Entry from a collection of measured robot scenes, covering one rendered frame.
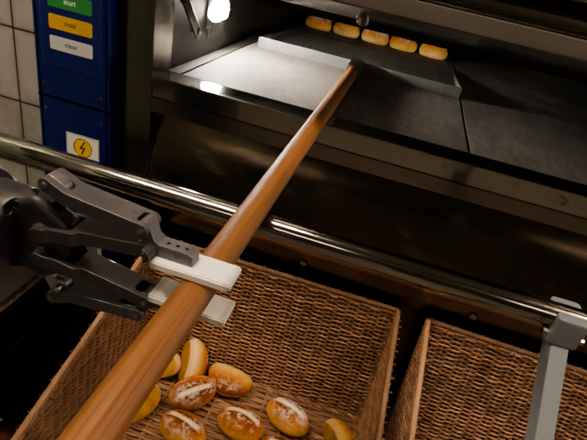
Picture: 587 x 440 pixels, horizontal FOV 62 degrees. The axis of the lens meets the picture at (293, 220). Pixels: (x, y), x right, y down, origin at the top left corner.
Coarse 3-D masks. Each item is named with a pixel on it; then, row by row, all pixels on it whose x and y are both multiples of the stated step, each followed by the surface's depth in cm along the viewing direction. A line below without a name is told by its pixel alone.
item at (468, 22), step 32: (288, 0) 81; (320, 0) 68; (352, 0) 64; (384, 0) 63; (416, 0) 63; (416, 32) 80; (448, 32) 67; (480, 32) 62; (512, 32) 61; (544, 32) 61; (544, 64) 77; (576, 64) 66
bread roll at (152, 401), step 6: (156, 390) 97; (150, 396) 96; (156, 396) 97; (144, 402) 95; (150, 402) 96; (156, 402) 97; (144, 408) 95; (150, 408) 95; (138, 414) 94; (144, 414) 94; (138, 420) 94
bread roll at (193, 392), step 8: (192, 376) 101; (200, 376) 101; (176, 384) 99; (184, 384) 98; (192, 384) 98; (200, 384) 99; (208, 384) 100; (176, 392) 97; (184, 392) 97; (192, 392) 97; (200, 392) 98; (208, 392) 99; (176, 400) 97; (184, 400) 97; (192, 400) 97; (200, 400) 98; (208, 400) 100; (176, 408) 98; (184, 408) 98; (192, 408) 98
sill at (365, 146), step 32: (160, 96) 94; (192, 96) 92; (224, 96) 91; (256, 96) 94; (288, 128) 90; (352, 128) 89; (384, 160) 88; (416, 160) 87; (448, 160) 85; (480, 160) 88; (512, 192) 85; (544, 192) 84; (576, 192) 83
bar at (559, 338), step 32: (32, 160) 61; (64, 160) 60; (128, 192) 59; (160, 192) 58; (192, 192) 59; (288, 224) 57; (352, 256) 56; (384, 256) 55; (448, 288) 54; (480, 288) 54; (512, 288) 54; (544, 320) 53; (576, 320) 52; (544, 352) 54; (544, 384) 52; (544, 416) 51
